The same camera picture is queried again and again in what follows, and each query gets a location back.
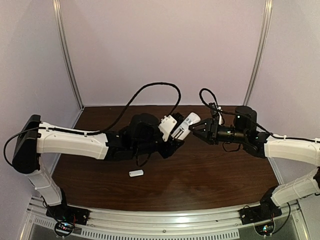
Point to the front aluminium rail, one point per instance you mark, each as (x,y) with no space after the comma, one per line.
(208,224)

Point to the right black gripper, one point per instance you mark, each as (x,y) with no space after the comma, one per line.
(213,130)

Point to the right circuit board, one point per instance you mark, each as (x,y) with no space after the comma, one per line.
(265,229)

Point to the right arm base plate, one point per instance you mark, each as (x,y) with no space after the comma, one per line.
(259,213)

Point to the aluminium frame post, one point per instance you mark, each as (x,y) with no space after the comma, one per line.
(262,41)
(65,52)

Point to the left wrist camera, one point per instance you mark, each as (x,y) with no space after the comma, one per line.
(169,123)

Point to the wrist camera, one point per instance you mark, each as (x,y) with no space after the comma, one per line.
(169,123)
(215,113)

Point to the left aluminium frame post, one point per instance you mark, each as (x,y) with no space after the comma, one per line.
(65,52)

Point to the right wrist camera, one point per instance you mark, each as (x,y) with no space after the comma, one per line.
(215,113)

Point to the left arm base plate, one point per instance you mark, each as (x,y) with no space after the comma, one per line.
(70,214)

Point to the left circuit board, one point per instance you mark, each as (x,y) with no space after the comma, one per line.
(63,229)

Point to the white battery cover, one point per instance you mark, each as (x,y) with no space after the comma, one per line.
(136,173)

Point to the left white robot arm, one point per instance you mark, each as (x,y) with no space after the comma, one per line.
(38,138)

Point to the right aluminium frame post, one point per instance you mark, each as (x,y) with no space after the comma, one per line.
(262,41)

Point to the circuit board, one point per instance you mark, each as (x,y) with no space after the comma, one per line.
(63,229)
(265,229)

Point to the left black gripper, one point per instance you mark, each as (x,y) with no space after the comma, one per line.
(171,146)

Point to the white remote control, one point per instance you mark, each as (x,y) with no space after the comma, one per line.
(192,118)

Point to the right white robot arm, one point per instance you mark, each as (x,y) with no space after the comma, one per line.
(264,144)

